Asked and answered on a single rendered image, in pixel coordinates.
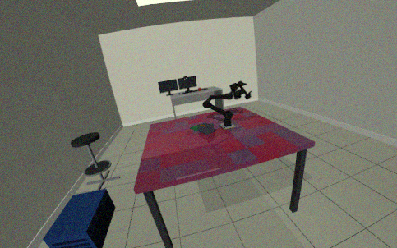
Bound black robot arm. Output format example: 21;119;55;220
202;83;241;126

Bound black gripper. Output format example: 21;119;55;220
237;81;252;100

